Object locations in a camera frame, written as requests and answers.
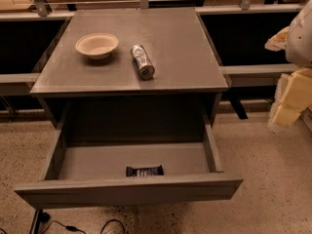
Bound grey metal shelf frame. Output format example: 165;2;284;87
0;0;312;120

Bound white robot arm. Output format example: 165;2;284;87
264;0;312;131

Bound white paper bowl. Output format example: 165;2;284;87
75;33;119;60

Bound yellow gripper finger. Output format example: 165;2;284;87
280;68;312;112
271;105;300;127

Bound black floor cable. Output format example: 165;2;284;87
40;218;127;234

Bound dark rxbar blueberry wrapper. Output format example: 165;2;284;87
126;166;164;176

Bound black power adapter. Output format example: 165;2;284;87
29;210;50;234

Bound open grey top drawer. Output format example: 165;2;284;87
14;100;244;211

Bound grey drawer cabinet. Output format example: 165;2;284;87
29;7;229;144

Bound silver blue drink can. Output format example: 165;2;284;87
131;44;155;80

